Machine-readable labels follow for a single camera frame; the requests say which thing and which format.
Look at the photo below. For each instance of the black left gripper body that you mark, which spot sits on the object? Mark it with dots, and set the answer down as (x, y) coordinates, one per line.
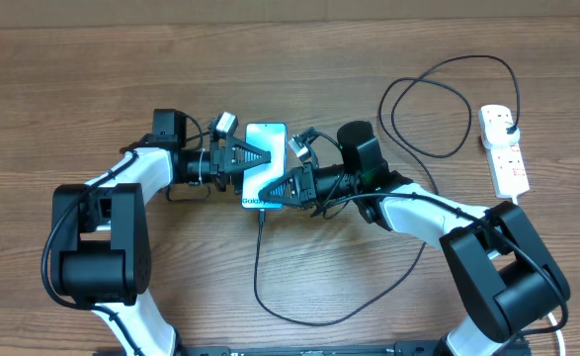
(217, 159)

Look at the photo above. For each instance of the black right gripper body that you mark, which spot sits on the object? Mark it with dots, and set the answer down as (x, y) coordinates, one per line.
(306, 178)

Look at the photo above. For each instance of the blue Samsung Galaxy phone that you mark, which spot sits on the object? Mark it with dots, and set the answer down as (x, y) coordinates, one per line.
(271, 137)

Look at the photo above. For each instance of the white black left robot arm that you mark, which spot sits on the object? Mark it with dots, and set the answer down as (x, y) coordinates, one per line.
(97, 255)

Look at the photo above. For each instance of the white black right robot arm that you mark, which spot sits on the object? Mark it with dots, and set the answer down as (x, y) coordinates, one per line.
(507, 280)

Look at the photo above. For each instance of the white charger plug adapter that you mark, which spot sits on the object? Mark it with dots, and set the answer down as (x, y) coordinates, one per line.
(495, 136)

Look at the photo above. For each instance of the white power strip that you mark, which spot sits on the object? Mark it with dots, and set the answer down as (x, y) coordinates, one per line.
(507, 167)

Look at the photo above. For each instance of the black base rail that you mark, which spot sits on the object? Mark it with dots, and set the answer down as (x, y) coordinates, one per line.
(402, 348)

